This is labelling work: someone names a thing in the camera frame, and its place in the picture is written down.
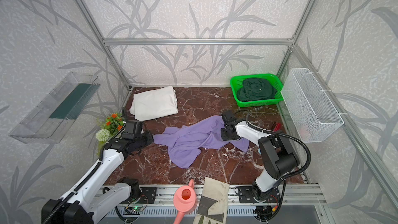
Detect purple t shirt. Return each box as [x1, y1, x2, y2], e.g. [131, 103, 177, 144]
[153, 114, 250, 169]

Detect potted orange flower plant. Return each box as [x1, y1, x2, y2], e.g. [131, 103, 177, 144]
[95, 113, 125, 154]

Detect green circuit board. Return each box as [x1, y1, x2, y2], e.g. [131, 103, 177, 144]
[124, 206, 147, 215]

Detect dark green t shirt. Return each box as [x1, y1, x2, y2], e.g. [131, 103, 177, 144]
[236, 77, 277, 102]

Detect pink watering can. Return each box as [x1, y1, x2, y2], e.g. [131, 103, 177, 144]
[173, 179, 198, 224]

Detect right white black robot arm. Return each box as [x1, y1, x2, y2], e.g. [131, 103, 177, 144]
[221, 111, 312, 203]

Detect red handled tool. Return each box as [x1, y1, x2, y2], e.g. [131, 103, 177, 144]
[272, 122, 282, 132]

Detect white wire mesh basket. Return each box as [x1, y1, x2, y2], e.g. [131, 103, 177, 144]
[282, 68, 344, 143]

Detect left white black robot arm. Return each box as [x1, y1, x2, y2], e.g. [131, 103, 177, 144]
[41, 108, 153, 224]

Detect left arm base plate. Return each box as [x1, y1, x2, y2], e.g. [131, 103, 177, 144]
[131, 187, 158, 204]

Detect beige gardening glove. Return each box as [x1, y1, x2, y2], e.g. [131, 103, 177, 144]
[193, 177, 230, 224]

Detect green plastic basket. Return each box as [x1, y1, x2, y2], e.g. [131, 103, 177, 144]
[230, 74, 283, 108]

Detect clear plastic wall shelf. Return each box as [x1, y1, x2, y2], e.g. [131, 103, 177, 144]
[9, 72, 100, 144]

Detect right wiring bundle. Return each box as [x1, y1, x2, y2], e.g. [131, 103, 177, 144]
[253, 204, 280, 222]

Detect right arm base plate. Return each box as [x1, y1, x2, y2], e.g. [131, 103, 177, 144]
[235, 186, 280, 204]

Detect folded white t shirt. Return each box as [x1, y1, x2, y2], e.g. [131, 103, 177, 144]
[129, 86, 178, 121]

